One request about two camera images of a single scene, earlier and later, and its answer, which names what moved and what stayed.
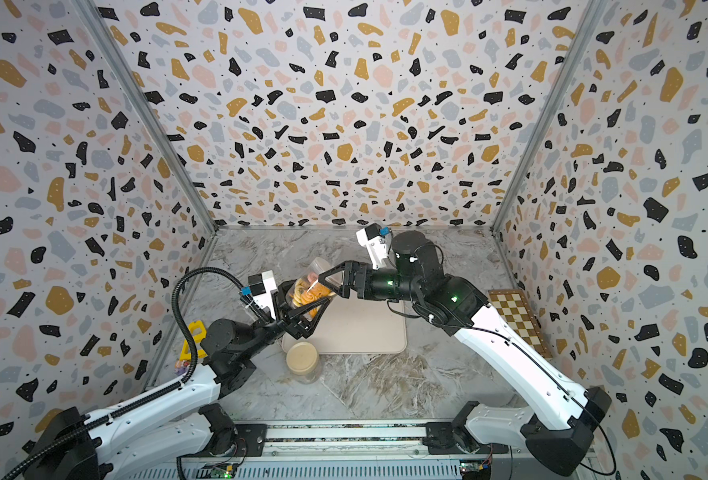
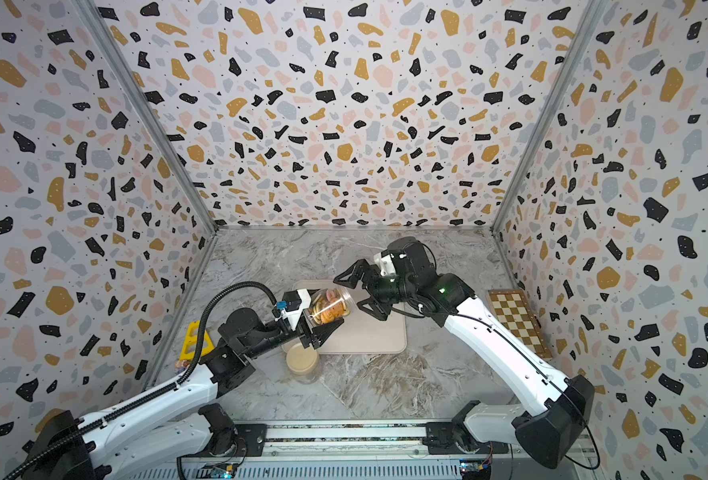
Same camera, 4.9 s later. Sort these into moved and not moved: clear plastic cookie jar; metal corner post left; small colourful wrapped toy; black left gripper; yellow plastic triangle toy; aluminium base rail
Moved: black left gripper; clear plastic cookie jar
Not moved: metal corner post left; yellow plastic triangle toy; aluminium base rail; small colourful wrapped toy
